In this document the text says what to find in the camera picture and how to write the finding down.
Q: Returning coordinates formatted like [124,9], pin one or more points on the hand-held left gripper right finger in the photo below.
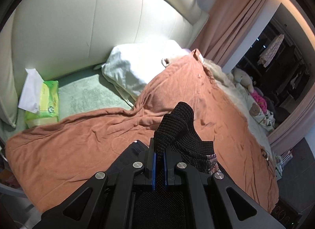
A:
[165,169]

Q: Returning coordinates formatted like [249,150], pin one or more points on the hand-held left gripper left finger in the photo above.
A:
[154,169]

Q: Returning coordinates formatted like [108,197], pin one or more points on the black shirt with floral trim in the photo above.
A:
[177,120]

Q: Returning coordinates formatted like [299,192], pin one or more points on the dark hanging clothes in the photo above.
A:
[295,73]

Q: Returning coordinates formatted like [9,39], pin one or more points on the brown blanket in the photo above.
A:
[86,140]

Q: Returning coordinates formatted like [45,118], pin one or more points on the light green bed sheet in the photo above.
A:
[88,96]

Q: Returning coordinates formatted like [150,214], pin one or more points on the white pillow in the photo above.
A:
[137,64]

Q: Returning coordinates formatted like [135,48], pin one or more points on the bear printed quilt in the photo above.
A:
[262,115]

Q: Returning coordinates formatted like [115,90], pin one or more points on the pink cloth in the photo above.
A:
[258,99]

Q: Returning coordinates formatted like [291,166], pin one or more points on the white nightstand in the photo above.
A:
[284,165]

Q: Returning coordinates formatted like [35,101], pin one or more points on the white plush toy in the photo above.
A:
[243,78]

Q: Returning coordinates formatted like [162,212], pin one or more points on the green tissue pack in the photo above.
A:
[44,103]

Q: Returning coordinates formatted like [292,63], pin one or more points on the floral hanging garment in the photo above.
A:
[270,50]

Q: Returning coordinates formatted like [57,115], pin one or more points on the cream padded headboard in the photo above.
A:
[86,17]

